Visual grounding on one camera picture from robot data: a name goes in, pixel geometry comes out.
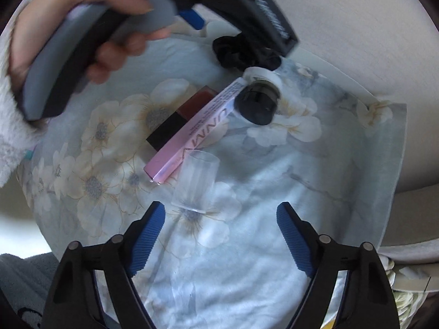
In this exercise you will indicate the black round jar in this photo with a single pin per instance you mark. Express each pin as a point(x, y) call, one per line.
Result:
point(255, 104)

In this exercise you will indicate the grey sofa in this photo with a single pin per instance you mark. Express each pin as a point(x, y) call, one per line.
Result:
point(415, 219)

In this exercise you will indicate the black scrunchie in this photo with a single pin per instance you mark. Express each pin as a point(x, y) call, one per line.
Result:
point(228, 53)

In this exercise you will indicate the person's grey fleece pants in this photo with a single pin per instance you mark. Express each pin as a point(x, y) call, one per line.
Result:
point(24, 281)

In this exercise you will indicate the red black lipstick tube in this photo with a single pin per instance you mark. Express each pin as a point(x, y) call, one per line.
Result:
point(168, 132)

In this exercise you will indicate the pink slim carton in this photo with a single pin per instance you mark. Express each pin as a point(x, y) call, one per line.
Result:
point(195, 133)

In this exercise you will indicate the floral light blue cloth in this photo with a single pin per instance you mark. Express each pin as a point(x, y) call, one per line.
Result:
point(274, 164)

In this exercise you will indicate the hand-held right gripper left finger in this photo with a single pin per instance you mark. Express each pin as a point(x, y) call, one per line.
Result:
point(147, 240)

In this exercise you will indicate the clear plastic cup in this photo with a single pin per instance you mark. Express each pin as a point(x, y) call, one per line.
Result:
point(197, 178)

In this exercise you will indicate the yellow-green blanket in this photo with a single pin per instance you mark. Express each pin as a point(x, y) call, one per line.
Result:
point(401, 301)

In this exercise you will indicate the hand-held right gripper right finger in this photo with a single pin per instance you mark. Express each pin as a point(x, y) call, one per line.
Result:
point(295, 240)

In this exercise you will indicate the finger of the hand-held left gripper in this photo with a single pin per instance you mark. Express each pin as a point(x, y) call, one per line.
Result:
point(190, 19)

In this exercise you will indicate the printed cardboard box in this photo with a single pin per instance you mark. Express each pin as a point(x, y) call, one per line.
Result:
point(30, 152)

